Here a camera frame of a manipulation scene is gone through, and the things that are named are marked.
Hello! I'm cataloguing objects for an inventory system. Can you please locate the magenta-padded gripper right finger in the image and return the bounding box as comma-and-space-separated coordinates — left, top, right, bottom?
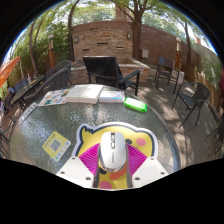
125, 142, 169, 188

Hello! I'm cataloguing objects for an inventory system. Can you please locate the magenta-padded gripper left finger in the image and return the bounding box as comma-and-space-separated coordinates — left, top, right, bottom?
55, 142, 101, 188

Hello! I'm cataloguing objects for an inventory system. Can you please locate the white computer mouse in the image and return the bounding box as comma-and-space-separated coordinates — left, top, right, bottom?
98, 131, 128, 173

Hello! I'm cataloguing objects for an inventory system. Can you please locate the yellow duck-shaped mouse pad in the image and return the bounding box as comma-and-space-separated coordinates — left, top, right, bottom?
71, 121, 159, 190

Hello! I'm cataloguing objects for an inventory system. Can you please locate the yellow code card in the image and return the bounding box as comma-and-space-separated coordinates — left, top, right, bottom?
41, 130, 72, 163

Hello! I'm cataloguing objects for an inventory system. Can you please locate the green plastic case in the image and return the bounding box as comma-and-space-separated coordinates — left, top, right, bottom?
123, 97, 148, 113

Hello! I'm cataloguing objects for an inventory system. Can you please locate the colourful sticker sheet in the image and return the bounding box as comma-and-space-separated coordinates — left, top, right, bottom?
38, 88, 72, 107

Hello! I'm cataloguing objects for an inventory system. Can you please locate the black metal patio chair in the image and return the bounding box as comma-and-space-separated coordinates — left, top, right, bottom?
207, 116, 224, 158

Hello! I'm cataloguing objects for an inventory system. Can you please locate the thick white book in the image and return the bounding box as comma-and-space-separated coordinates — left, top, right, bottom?
65, 83, 104, 105

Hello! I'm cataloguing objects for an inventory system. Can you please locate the grey metal mesh chair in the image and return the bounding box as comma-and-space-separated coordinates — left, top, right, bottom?
0, 116, 18, 158

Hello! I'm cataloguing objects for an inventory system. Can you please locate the thin white-blue book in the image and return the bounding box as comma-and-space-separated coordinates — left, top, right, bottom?
98, 89, 126, 104

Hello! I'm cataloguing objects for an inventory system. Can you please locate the black mesh armchair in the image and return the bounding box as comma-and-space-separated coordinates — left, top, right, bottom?
171, 81, 212, 129

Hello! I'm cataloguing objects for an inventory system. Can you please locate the grey wicker chair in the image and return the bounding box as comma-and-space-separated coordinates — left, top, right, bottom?
23, 66, 73, 107

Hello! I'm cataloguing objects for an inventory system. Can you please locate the dark round patio table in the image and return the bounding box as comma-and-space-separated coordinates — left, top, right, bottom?
9, 74, 46, 104

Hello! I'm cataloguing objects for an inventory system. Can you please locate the white bin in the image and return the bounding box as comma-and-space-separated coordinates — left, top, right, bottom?
177, 71, 185, 85

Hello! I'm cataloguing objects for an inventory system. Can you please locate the blue-backed chair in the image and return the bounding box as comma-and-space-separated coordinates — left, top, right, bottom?
13, 77, 29, 94

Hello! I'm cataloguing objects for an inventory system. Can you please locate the person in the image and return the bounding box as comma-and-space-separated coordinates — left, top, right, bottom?
6, 86, 16, 97

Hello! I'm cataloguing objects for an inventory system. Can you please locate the dark wicker chair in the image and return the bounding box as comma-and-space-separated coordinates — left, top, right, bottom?
44, 59, 73, 81

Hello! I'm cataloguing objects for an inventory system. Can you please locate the black wooden slat chair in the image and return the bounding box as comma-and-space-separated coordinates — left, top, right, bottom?
82, 55, 142, 96

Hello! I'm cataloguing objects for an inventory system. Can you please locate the dark slatted metal chair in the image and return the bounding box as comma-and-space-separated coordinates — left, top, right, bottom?
154, 55, 181, 94

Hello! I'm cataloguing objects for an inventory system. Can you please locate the orange patio umbrella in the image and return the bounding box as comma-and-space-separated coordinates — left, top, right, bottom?
0, 55, 21, 88

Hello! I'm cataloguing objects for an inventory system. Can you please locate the leaning thin tree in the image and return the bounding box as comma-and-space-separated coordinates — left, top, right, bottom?
28, 19, 43, 76

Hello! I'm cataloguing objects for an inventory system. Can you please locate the slim curved tree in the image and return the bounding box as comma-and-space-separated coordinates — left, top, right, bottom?
67, 0, 81, 62

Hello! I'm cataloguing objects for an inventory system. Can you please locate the tree with forked trunk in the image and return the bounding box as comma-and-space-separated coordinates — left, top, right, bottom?
111, 0, 158, 62

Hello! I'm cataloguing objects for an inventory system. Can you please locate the grey wall box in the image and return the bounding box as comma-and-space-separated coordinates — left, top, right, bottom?
141, 48, 150, 60

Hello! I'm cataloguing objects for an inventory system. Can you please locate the wooden lamp post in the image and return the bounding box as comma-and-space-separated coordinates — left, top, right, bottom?
175, 37, 182, 69
47, 33, 56, 69

